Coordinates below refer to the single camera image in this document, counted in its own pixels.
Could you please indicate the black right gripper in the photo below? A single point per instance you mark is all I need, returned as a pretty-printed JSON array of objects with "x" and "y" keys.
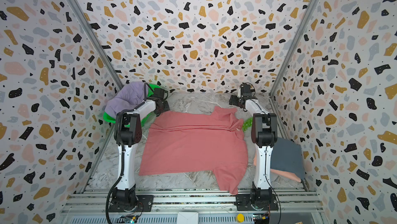
[{"x": 235, "y": 100}]

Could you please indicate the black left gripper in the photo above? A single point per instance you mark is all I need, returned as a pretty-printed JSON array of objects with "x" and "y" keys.
[{"x": 166, "y": 107}]

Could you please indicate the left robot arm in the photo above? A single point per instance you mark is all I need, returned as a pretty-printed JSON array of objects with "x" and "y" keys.
[{"x": 128, "y": 133}]

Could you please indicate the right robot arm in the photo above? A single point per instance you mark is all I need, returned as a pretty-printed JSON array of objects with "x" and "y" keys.
[{"x": 264, "y": 135}]

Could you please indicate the green plastic basket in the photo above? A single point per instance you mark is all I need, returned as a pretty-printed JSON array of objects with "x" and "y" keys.
[{"x": 145, "y": 109}]

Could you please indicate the lavender t-shirt in basket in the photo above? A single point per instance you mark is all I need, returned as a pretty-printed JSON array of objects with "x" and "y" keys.
[{"x": 130, "y": 96}]

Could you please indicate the green plastic grape bunch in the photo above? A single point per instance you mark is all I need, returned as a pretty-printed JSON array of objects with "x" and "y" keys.
[{"x": 247, "y": 124}]

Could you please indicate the folded dark grey t-shirt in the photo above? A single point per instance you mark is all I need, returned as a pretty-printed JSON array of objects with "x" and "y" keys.
[{"x": 282, "y": 153}]

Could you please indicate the folded salmon pink t-shirt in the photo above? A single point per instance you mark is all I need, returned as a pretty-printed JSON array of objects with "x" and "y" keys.
[{"x": 295, "y": 170}]

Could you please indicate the yellow round button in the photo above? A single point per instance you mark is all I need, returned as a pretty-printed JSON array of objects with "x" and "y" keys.
[{"x": 240, "y": 218}]

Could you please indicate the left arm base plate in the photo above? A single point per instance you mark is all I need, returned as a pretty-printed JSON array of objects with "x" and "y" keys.
[{"x": 136, "y": 204}]

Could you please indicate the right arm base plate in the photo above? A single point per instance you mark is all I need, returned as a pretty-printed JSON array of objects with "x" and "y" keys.
[{"x": 244, "y": 202}]

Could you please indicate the white box on rail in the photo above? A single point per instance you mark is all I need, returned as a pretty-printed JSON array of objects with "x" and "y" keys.
[{"x": 187, "y": 218}]

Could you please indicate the left aluminium corner post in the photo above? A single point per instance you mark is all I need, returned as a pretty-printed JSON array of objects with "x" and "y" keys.
[{"x": 96, "y": 44}]

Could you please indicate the aluminium corner post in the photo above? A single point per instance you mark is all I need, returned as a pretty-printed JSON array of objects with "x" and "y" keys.
[
  {"x": 96, "y": 44},
  {"x": 295, "y": 41}
]

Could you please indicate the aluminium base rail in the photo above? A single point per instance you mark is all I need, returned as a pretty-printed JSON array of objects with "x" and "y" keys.
[{"x": 296, "y": 206}]

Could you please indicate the right aluminium corner post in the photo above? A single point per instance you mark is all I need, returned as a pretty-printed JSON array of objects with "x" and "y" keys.
[{"x": 295, "y": 41}]

